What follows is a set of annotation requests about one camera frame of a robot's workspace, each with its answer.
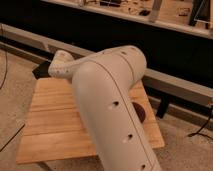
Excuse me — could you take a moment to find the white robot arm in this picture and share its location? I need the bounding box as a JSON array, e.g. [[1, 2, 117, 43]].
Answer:
[[48, 45, 162, 171]]

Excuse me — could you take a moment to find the dark round cup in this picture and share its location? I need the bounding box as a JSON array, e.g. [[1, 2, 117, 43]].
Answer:
[[133, 102, 146, 123]]

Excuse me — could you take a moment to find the wooden table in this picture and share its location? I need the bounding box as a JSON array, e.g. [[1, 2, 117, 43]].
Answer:
[[15, 75, 166, 165]]

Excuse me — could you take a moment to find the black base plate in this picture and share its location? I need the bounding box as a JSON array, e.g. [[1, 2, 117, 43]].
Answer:
[[32, 61, 50, 79]]

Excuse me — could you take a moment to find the grey metal rail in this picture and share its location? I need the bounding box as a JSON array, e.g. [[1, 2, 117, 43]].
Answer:
[[0, 23, 213, 106]]

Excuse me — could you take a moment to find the black cable right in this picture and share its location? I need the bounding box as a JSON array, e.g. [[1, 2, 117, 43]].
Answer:
[[187, 105, 213, 138]]

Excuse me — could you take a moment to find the black cable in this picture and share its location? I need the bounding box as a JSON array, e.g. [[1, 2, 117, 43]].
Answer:
[[0, 49, 26, 153], [187, 105, 213, 138]]

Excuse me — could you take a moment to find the black cable left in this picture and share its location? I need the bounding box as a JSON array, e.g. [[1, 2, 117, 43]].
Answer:
[[0, 49, 26, 153]]

